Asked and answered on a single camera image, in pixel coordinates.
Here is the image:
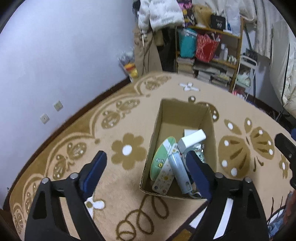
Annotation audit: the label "round cartoon tin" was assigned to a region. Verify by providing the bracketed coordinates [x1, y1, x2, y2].
[193, 143, 205, 163]

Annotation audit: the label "white patterned remote case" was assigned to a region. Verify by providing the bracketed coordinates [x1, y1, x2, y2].
[152, 143, 179, 195]

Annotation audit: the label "white square charger box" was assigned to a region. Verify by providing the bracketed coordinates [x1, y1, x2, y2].
[178, 129, 206, 154]

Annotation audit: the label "green oval paper fan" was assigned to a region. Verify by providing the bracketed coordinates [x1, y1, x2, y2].
[149, 136, 176, 181]

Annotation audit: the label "brown cardboard box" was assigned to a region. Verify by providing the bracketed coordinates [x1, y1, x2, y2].
[140, 99, 217, 199]

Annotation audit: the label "white metal cart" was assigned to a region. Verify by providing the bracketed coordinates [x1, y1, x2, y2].
[232, 55, 257, 100]

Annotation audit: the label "white folded mattress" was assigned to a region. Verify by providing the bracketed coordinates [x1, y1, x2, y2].
[269, 19, 296, 114]

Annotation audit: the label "wooden shelf unit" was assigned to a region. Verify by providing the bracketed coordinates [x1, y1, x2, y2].
[187, 18, 244, 92]

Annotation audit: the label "red gift bag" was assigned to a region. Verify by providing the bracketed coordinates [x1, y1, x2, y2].
[196, 34, 220, 62]

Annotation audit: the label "stack of books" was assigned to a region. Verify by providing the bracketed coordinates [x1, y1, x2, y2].
[177, 57, 195, 75]

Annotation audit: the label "black box with 40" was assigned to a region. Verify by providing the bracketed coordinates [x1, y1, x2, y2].
[210, 14, 227, 31]

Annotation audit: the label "teal storage bag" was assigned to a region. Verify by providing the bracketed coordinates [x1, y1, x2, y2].
[178, 28, 197, 58]

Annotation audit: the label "beige hanging trousers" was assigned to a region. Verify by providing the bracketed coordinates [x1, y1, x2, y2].
[133, 26, 163, 77]

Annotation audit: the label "white puffer jacket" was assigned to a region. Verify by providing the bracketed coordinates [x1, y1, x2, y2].
[138, 0, 185, 34]

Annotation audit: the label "lower wall socket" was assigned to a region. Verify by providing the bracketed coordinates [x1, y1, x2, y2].
[40, 113, 50, 124]

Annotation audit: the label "wall socket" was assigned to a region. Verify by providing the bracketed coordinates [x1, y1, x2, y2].
[40, 113, 50, 124]
[53, 101, 63, 111]

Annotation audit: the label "upper wall socket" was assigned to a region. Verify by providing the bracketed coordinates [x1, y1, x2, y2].
[53, 101, 63, 111]

